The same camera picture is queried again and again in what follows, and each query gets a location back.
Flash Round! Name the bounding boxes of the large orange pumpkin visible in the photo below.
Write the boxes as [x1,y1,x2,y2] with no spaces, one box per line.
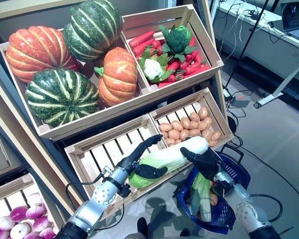
[5,25,80,84]

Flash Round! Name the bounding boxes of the dark laptop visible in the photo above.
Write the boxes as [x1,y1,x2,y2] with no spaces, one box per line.
[280,1,299,38]

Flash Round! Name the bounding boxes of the grey power box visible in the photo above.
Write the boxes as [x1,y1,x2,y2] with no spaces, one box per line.
[230,94,251,108]

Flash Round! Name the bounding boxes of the black shelf caster wheel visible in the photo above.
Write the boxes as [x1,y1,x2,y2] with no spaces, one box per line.
[227,116,238,134]

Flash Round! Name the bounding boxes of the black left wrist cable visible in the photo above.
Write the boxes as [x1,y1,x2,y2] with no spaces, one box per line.
[65,171,127,231]

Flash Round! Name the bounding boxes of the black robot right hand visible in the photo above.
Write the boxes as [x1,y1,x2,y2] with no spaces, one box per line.
[180,146,226,182]

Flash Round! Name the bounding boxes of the blue plastic shopping basket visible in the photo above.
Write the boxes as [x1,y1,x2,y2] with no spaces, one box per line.
[176,151,251,235]

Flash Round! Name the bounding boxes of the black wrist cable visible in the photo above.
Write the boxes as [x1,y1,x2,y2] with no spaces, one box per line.
[249,193,284,223]
[65,171,127,231]

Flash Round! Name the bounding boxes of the white standing desk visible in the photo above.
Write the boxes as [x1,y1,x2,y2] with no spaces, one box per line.
[210,0,299,109]

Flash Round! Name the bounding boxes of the wooden potato crate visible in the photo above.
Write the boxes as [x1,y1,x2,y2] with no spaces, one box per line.
[149,87,235,150]

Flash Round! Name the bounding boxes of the green broccoli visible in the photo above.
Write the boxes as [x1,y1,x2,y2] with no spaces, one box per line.
[158,24,197,63]

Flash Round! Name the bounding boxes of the large green striped pumpkin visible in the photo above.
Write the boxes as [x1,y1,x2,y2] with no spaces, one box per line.
[24,68,101,127]

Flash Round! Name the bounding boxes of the wooden side display shelf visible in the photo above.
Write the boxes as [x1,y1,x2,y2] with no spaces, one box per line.
[0,119,30,186]

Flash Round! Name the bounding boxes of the wooden slatted crate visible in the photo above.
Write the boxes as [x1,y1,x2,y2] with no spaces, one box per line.
[64,114,194,203]

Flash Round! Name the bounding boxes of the wooden pumpkin crate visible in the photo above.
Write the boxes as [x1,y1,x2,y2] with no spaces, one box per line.
[0,24,154,141]

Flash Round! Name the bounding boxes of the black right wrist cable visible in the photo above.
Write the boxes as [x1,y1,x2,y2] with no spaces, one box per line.
[249,193,284,223]

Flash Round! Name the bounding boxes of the white cauliflower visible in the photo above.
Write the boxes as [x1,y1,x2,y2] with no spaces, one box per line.
[139,53,175,84]

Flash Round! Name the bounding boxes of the black basket pull handle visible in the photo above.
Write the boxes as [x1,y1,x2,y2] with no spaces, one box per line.
[219,144,245,165]

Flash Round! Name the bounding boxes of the black robot left foot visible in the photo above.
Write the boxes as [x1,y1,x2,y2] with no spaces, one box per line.
[137,217,148,239]

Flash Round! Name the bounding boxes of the wooden turnip crate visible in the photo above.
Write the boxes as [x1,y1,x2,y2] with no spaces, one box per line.
[0,173,67,239]

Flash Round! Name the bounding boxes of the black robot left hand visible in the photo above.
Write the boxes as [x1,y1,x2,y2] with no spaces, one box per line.
[116,134,168,180]

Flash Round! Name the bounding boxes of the black floor cable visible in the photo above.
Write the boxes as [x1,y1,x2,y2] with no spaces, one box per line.
[235,141,299,207]

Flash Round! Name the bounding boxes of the black tripod pole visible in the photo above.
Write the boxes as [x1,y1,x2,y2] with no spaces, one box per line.
[224,0,282,88]

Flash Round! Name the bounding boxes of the wooden carrot crate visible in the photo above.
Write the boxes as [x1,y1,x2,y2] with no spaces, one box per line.
[121,4,225,94]

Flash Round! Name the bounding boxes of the small orange pumpkin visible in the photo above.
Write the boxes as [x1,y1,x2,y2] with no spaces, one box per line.
[94,47,139,107]

